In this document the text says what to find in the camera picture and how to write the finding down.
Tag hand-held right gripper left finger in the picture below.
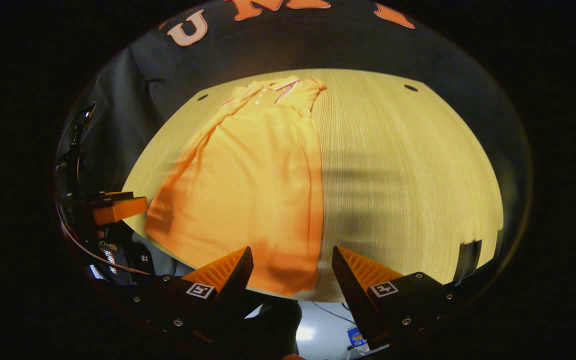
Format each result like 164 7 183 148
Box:
95 246 255 351

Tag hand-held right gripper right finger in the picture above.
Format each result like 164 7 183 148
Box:
331 245 461 351

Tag orange T-shirt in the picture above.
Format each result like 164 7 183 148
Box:
144 76 327 297

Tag blue packet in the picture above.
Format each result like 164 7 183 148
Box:
347 327 369 349

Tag person's dark trousers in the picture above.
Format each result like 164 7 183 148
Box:
208 295 303 360

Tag thin dark floor cable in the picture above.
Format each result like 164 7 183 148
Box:
312 301 355 327

